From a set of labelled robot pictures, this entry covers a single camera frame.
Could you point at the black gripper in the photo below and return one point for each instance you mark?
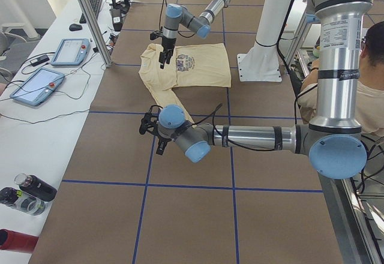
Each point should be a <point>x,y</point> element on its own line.
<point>167,44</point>
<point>164,140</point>

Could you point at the beige long-sleeve printed shirt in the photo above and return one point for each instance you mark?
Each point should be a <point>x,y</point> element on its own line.
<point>193,65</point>

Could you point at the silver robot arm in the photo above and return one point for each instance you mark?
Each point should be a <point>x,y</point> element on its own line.
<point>177,15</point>
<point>331,140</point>

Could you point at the black computer keyboard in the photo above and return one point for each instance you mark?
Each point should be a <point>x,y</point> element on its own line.
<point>95,6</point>

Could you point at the upper blue teach pendant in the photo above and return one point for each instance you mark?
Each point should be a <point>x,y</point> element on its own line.
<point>71,52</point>

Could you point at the blue teach pendant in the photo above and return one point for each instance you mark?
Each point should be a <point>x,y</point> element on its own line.
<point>71,52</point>
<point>37,88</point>

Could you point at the black computer mouse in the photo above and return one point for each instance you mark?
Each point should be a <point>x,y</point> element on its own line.
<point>75,27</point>

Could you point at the black power adapter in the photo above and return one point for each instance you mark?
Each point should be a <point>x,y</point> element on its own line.
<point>39,60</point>

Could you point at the black water bottle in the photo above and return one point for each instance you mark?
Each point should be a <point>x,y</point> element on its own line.
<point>35,187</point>

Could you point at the lower blue teach pendant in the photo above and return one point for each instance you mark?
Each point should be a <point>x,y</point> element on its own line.
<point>37,88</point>

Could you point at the clear bottle black lid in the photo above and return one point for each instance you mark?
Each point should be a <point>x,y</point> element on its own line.
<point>22,201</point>

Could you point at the red cylindrical bottle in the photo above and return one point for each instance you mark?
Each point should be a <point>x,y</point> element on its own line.
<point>18,242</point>

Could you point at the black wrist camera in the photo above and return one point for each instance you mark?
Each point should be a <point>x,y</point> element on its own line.
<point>156,34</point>
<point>149,122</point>

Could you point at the aluminium frame post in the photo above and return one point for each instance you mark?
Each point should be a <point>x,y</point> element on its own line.
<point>95,31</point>

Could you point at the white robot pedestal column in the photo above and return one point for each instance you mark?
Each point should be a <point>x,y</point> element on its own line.
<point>260,63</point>

